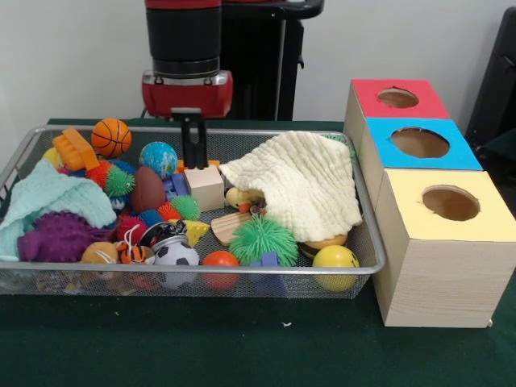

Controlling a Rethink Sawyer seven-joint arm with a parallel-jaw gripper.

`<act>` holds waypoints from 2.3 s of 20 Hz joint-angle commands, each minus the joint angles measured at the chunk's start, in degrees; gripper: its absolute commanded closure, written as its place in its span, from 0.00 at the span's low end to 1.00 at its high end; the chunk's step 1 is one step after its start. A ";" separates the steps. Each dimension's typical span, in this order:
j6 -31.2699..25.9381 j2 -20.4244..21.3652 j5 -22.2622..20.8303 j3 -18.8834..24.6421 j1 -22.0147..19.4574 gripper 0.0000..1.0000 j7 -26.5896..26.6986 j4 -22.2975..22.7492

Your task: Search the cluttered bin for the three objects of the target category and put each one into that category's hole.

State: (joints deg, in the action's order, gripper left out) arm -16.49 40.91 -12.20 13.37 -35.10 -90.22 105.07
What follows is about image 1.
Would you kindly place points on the dark green table cloth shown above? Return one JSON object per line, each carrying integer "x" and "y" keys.
{"x": 242, "y": 346}
{"x": 502, "y": 147}

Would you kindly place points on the black stand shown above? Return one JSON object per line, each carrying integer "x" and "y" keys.
{"x": 496, "y": 80}

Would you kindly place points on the brown toy football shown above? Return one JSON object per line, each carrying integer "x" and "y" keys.
{"x": 147, "y": 189}

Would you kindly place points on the plain orange ball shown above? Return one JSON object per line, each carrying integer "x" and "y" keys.
{"x": 220, "y": 259}

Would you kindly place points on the wooden box with three holes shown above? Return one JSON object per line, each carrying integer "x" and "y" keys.
{"x": 443, "y": 282}

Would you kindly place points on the orange toy basketball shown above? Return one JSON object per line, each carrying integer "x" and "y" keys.
{"x": 111, "y": 138}

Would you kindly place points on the blue globe ball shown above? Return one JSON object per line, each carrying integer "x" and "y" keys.
{"x": 158, "y": 159}

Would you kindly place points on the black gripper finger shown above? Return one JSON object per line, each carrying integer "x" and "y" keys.
{"x": 201, "y": 141}
{"x": 186, "y": 141}

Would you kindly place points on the purple bumpy soft toy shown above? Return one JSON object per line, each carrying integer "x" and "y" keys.
{"x": 60, "y": 238}

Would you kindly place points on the plain wooden cube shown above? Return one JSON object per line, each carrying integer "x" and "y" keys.
{"x": 205, "y": 189}

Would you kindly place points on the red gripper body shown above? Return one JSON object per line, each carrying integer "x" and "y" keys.
{"x": 187, "y": 98}

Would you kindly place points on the yellow smiley ball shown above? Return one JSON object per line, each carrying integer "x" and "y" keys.
{"x": 334, "y": 256}

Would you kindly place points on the mint knitted cloth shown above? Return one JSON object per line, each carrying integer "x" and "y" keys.
{"x": 52, "y": 193}

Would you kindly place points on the small green spiky ball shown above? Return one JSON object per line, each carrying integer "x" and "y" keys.
{"x": 186, "y": 207}

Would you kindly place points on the cream knitted cloth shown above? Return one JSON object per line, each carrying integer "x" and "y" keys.
{"x": 306, "y": 181}

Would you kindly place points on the toy soccer ball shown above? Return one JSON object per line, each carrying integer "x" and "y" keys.
{"x": 177, "y": 255}

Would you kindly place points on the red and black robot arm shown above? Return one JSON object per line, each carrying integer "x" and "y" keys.
{"x": 183, "y": 36}

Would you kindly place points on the silver mesh bin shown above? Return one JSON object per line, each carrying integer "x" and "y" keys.
{"x": 290, "y": 284}

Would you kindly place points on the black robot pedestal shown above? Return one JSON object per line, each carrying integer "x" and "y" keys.
{"x": 262, "y": 60}

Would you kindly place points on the large orange toy brick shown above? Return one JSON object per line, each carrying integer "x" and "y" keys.
{"x": 74, "y": 149}

